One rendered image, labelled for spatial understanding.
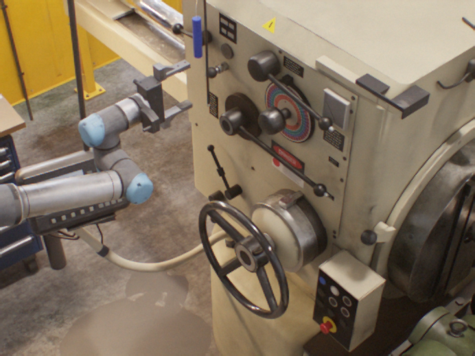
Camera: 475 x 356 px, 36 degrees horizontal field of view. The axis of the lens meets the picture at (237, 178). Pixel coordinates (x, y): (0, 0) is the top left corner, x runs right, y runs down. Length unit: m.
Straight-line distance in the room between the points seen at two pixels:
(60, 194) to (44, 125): 2.93
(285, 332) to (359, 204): 0.97
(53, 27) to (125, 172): 2.76
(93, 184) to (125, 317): 1.84
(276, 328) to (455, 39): 1.36
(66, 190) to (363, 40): 0.80
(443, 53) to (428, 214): 0.44
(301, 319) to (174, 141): 1.93
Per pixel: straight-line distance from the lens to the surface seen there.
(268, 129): 1.86
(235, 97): 2.06
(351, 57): 1.74
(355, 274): 1.97
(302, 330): 2.75
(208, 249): 2.16
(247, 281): 2.88
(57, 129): 4.60
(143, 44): 3.06
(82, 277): 3.74
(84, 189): 1.76
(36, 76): 4.61
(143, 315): 3.55
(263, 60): 1.84
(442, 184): 1.99
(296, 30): 1.84
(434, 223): 1.98
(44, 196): 1.72
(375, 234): 1.87
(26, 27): 4.43
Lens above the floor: 2.86
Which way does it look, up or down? 44 degrees down
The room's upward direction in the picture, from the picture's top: straight up
